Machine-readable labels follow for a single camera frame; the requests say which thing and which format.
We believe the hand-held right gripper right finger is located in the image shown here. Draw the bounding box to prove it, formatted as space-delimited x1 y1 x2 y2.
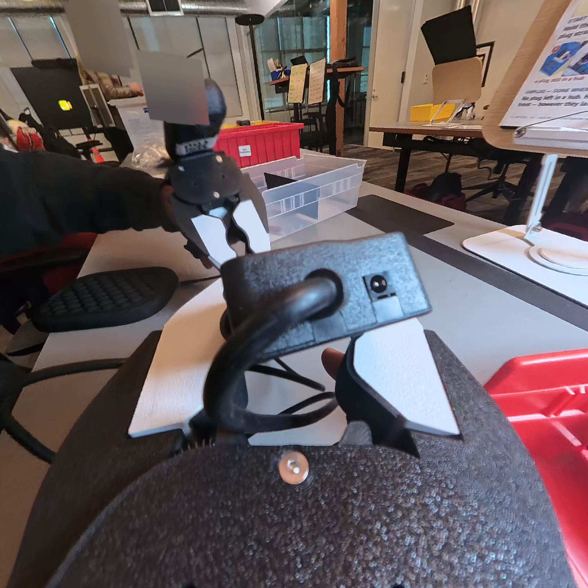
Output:
334 316 461 458

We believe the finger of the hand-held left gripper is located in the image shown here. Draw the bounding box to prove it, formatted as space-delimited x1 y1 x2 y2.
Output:
232 198 272 254
190 207 238 272

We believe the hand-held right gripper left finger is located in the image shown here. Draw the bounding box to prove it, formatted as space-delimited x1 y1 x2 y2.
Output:
128 282 251 442

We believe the black usb hub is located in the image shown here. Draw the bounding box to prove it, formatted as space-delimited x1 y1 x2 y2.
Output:
220 232 432 364

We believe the clear plastic bin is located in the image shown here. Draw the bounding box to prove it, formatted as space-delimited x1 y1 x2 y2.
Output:
241 154 367 242

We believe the red plastic bin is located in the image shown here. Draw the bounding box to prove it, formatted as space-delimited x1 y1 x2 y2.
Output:
484 349 588 588

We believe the person's left forearm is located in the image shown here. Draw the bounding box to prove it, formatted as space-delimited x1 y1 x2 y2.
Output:
0 147 180 258

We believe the black divider panel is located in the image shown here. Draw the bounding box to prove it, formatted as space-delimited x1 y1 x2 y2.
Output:
264 172 322 226

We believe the clear plastic bag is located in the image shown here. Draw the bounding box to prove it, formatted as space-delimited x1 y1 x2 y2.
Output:
132 142 173 172

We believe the ribbed red bin white label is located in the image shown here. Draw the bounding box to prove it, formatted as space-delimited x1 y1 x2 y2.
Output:
215 122 305 168

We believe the black chair armrest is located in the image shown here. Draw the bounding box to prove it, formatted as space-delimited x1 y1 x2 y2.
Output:
34 267 180 334

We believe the whiteboard easel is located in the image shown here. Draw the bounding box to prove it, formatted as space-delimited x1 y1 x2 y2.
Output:
307 58 327 105
287 63 308 104

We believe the black display screen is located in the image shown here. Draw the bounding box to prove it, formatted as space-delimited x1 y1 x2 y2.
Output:
10 59 99 131

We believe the red bag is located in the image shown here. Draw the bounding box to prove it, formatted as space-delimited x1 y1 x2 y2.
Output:
404 172 467 211

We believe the wooden desk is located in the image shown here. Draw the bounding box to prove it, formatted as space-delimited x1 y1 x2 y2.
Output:
370 122 497 194

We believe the yellow plastic bin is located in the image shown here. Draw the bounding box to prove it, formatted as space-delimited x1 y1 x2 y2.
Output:
410 103 455 122

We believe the black monitor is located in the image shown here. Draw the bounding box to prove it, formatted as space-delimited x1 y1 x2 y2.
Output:
420 6 478 66

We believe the document stand with wooden board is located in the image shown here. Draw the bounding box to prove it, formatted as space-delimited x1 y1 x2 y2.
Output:
462 0 588 276

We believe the printed instruction sheet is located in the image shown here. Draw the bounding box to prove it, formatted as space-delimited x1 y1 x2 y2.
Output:
498 0 588 129

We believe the thick black hub cable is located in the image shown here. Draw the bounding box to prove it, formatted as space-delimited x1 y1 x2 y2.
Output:
0 269 345 462

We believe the wooden post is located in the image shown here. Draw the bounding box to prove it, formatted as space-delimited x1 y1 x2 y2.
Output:
328 0 348 157

